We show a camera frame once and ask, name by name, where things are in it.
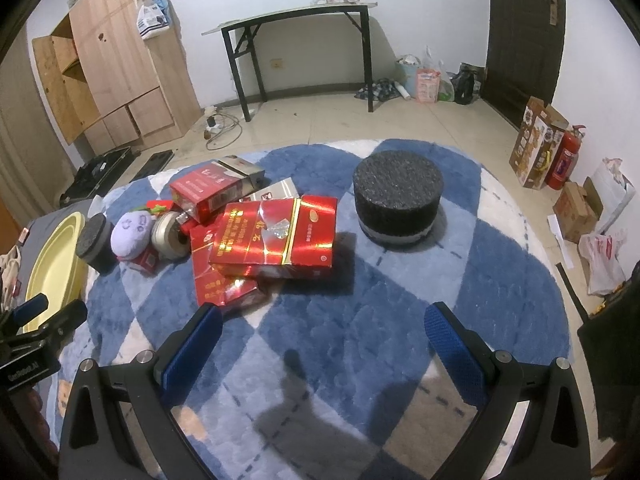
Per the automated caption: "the small black foam cylinder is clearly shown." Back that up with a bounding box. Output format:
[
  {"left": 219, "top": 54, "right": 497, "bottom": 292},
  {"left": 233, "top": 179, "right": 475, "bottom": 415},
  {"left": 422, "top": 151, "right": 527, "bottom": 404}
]
[{"left": 76, "top": 212, "right": 117, "bottom": 275}]

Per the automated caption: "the purple plush toy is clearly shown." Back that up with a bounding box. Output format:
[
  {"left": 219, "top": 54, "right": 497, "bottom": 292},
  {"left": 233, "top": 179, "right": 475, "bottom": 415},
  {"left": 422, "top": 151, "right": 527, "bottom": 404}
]
[{"left": 111, "top": 210, "right": 154, "bottom": 261}]

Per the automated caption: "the large shiny red box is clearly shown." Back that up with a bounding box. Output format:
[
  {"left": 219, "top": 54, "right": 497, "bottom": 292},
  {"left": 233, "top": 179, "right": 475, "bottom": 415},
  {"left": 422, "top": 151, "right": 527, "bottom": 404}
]
[{"left": 208, "top": 195, "right": 337, "bottom": 280}]

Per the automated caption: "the yellow plastic tray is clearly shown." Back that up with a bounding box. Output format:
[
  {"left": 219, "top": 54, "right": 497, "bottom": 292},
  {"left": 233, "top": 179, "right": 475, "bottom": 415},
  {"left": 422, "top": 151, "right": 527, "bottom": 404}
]
[{"left": 23, "top": 211, "right": 88, "bottom": 333}]

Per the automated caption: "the flat red box underneath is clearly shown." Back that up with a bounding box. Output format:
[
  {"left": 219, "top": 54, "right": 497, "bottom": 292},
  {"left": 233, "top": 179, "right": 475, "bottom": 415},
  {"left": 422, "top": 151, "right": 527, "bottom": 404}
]
[{"left": 190, "top": 224, "right": 266, "bottom": 311}]

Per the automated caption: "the black equipment case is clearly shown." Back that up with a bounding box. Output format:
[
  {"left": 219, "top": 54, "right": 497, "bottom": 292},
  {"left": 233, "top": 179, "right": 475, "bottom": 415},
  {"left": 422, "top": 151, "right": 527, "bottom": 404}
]
[{"left": 58, "top": 148, "right": 139, "bottom": 208}]

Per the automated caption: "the black foam insert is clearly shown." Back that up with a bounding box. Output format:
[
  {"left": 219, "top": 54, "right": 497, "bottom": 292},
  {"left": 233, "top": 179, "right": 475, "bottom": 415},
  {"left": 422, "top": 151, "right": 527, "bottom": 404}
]
[{"left": 131, "top": 150, "right": 175, "bottom": 181}]

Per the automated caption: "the white red plastic bag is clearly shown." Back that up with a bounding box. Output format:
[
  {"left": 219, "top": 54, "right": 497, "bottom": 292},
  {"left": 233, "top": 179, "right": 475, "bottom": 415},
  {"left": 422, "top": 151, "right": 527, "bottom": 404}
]
[{"left": 578, "top": 230, "right": 627, "bottom": 296}]

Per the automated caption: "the red box with grey lid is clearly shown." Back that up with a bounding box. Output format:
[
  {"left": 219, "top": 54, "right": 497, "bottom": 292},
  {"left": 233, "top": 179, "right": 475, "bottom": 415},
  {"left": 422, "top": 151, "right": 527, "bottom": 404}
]
[{"left": 169, "top": 155, "right": 266, "bottom": 224}]

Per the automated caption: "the small brown cardboard box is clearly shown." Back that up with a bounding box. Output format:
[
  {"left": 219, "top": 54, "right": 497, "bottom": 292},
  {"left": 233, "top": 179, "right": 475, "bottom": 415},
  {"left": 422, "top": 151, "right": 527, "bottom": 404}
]
[{"left": 553, "top": 177, "right": 603, "bottom": 244}]

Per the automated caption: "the grey silver box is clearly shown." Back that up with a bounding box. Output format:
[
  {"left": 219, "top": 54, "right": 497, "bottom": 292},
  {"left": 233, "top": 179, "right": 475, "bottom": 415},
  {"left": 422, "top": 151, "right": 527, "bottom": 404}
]
[{"left": 243, "top": 178, "right": 298, "bottom": 202}]

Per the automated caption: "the wooden cabinet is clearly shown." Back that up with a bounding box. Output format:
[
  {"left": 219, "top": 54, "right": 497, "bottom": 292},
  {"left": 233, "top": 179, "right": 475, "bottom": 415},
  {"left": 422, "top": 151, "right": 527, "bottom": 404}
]
[{"left": 27, "top": 0, "right": 202, "bottom": 162}]

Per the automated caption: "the white paper bag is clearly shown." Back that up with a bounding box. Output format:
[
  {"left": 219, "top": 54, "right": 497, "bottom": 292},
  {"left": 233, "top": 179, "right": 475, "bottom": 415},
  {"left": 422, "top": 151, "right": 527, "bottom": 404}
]
[{"left": 591, "top": 157, "right": 636, "bottom": 234}]

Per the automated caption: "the red fire extinguisher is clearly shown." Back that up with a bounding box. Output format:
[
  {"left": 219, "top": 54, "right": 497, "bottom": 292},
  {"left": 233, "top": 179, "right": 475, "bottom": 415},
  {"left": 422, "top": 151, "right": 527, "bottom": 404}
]
[{"left": 546, "top": 125, "right": 586, "bottom": 190}]

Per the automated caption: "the large black foam cylinder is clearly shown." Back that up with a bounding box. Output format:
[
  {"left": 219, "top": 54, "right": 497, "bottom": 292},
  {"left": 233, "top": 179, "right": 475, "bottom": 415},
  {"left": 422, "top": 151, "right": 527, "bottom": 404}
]
[{"left": 352, "top": 151, "right": 444, "bottom": 246}]

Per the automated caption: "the white plastic bag on cabinet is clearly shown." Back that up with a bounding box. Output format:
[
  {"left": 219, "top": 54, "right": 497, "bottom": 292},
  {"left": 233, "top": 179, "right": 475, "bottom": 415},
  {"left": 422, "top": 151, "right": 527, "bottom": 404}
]
[{"left": 136, "top": 3, "right": 170, "bottom": 41}]

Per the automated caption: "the tall printed cardboard box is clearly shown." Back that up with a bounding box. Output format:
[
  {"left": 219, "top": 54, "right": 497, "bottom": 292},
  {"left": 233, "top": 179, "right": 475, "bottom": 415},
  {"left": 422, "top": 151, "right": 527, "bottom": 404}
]
[{"left": 509, "top": 96, "right": 568, "bottom": 190}]

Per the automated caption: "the black folding table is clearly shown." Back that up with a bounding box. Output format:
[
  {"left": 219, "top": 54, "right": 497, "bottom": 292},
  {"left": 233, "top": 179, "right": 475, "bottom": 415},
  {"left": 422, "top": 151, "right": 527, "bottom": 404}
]
[{"left": 202, "top": 2, "right": 377, "bottom": 122}]

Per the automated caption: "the black bag by door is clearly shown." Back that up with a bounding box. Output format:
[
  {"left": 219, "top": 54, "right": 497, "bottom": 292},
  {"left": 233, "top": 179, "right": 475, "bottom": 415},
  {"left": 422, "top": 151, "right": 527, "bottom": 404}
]
[{"left": 451, "top": 63, "right": 486, "bottom": 105}]

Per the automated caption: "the dark checkered cloth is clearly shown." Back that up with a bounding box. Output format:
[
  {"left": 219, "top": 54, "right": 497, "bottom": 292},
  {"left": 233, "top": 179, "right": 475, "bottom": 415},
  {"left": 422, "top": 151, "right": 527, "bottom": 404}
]
[{"left": 355, "top": 78, "right": 401, "bottom": 103}]

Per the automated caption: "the pink snack bag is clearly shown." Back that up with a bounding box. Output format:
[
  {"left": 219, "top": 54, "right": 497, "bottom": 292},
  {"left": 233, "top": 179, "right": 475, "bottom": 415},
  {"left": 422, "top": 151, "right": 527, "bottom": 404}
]
[{"left": 416, "top": 68, "right": 440, "bottom": 104}]

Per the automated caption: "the dark brown door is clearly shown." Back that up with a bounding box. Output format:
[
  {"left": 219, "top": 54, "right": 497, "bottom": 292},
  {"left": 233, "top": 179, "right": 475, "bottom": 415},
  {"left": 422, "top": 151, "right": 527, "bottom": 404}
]
[{"left": 482, "top": 0, "right": 566, "bottom": 127}]

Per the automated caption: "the power strip with cables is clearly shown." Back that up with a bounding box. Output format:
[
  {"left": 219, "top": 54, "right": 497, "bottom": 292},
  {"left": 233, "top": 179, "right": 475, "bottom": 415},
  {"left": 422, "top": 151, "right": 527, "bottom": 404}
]
[{"left": 203, "top": 107, "right": 246, "bottom": 153}]

